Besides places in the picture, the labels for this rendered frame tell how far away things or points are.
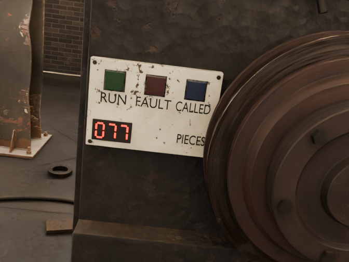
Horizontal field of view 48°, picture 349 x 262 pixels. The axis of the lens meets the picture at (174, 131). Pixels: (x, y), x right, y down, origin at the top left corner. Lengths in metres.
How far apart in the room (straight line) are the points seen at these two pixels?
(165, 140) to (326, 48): 0.35
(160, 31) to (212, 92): 0.16
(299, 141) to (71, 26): 6.44
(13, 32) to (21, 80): 0.38
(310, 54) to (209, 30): 0.21
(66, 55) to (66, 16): 0.64
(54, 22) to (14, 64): 3.62
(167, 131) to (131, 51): 0.17
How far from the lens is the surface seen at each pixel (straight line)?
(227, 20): 0.79
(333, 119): 0.62
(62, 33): 6.98
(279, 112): 0.65
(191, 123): 0.80
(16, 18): 3.38
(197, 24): 0.79
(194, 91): 0.78
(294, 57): 0.67
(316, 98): 0.65
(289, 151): 0.62
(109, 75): 0.78
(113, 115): 0.80
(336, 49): 0.69
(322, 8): 0.81
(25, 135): 3.56
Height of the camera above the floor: 1.35
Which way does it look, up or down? 18 degrees down
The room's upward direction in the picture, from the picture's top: 8 degrees clockwise
